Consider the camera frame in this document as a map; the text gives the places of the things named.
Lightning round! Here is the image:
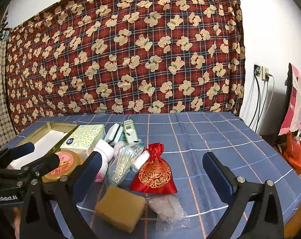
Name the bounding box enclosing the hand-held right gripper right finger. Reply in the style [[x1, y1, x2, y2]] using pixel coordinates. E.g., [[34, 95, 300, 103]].
[[203, 151, 285, 239]]

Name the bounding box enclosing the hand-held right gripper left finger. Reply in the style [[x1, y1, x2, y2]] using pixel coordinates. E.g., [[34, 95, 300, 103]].
[[19, 151, 106, 239]]

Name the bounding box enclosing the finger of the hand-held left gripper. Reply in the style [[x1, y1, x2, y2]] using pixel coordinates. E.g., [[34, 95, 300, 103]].
[[0, 154, 60, 181], [0, 142, 36, 171]]

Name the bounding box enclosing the white pink towel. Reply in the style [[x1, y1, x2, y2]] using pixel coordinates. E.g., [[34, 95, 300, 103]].
[[92, 139, 115, 182]]

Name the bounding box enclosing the gold tin box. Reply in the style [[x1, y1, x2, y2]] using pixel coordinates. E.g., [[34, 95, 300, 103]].
[[15, 122, 78, 172]]

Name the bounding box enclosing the green tissue pack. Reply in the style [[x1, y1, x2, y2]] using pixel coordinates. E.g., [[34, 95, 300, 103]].
[[123, 119, 140, 144]]

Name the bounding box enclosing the yellow brown sponge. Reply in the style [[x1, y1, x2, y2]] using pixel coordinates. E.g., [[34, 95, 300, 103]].
[[94, 185, 146, 234]]

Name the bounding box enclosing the red satin pouch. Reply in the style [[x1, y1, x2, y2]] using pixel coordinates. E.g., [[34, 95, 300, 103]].
[[130, 143, 178, 194]]

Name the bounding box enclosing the clear bag of cotton swabs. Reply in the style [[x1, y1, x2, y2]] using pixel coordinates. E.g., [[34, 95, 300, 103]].
[[107, 143, 144, 187]]

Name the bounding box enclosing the yellow dotted tissue box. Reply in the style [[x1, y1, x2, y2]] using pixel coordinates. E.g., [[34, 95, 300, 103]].
[[59, 124, 106, 158]]

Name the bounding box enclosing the pink fluffy cloth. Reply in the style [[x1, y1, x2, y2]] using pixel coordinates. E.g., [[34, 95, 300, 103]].
[[114, 141, 128, 153]]

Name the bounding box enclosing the white sponge with dark layer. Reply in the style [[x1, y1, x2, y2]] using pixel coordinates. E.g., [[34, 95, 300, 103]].
[[104, 123, 123, 146]]

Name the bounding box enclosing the blue plaid tablecloth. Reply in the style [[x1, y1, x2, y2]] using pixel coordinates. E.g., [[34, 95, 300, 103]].
[[1, 112, 301, 239]]

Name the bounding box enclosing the clear plastic bag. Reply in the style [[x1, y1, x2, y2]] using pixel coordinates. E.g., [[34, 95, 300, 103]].
[[147, 195, 191, 231]]

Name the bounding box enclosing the orange plastic bag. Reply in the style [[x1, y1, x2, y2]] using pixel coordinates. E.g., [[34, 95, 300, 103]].
[[281, 131, 301, 172]]

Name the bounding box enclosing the pink patchwork cloth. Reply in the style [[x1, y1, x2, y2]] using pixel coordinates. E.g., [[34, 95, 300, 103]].
[[278, 63, 301, 136]]

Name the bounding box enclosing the red plaid bear print blanket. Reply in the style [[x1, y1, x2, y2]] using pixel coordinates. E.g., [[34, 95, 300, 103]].
[[5, 0, 246, 132]]

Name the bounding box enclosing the teal clothes hanger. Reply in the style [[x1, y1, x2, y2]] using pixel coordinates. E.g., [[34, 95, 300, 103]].
[[0, 21, 10, 39]]

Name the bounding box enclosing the black cable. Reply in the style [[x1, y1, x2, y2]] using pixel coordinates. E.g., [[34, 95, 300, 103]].
[[255, 79, 269, 131], [248, 75, 261, 128]]

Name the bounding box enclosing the white cable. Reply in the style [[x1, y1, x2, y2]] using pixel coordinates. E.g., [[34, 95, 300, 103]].
[[257, 73, 275, 135]]

